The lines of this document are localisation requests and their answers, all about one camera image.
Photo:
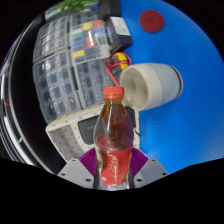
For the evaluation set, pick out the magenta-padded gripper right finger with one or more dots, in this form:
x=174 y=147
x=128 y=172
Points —
x=151 y=171

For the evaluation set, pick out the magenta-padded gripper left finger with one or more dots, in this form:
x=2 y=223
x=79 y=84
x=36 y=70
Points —
x=75 y=171

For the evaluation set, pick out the clear bottle with red label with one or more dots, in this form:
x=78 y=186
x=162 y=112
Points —
x=113 y=163

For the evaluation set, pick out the beige perforated tray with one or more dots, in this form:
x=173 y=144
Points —
x=65 y=135

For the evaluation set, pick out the grey and white mug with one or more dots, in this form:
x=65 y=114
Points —
x=155 y=85

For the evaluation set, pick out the grey small-parts drawer cabinet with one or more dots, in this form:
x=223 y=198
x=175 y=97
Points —
x=55 y=86
x=51 y=38

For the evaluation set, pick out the wide grey drawer cabinet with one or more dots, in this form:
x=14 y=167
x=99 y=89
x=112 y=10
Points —
x=91 y=83

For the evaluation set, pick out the yellow multimeter with red leads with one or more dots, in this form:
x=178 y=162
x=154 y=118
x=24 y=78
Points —
x=120 y=59

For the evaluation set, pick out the clear organizer with coloured parts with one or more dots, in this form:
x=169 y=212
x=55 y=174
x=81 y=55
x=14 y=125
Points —
x=88 y=40

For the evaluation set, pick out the flat round red coaster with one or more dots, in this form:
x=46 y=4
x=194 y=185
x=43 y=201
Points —
x=151 y=21

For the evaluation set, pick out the flat black case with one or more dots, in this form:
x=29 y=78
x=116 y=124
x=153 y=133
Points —
x=110 y=8

